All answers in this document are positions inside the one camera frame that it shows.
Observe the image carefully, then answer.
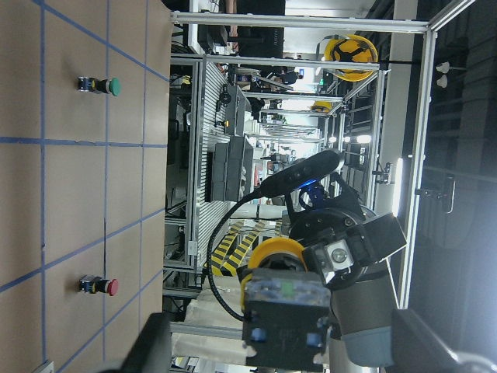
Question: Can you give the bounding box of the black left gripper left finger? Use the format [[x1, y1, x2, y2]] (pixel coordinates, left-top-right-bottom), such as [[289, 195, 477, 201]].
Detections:
[[96, 312, 171, 372]]

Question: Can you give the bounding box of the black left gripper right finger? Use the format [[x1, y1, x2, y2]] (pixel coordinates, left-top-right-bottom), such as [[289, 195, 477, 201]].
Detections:
[[391, 309, 478, 372]]

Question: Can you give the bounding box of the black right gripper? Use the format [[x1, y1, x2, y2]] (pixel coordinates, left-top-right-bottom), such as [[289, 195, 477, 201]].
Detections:
[[285, 173, 406, 288]]

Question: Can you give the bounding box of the yellow push button switch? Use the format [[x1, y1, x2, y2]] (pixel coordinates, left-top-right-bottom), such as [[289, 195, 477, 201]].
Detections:
[[238, 237, 331, 372]]

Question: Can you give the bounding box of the yellow hard hat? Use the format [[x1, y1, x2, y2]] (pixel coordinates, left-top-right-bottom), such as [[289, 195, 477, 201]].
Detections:
[[324, 34, 379, 82]]

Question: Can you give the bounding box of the red push button switch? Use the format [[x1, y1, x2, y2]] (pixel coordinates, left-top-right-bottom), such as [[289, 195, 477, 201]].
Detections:
[[78, 275, 119, 296]]

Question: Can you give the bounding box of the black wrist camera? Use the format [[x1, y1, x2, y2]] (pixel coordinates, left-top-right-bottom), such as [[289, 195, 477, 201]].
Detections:
[[255, 149, 344, 198]]

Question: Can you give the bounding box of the green push button switch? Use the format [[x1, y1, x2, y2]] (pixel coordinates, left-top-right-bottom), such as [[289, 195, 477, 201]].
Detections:
[[78, 77, 121, 96]]

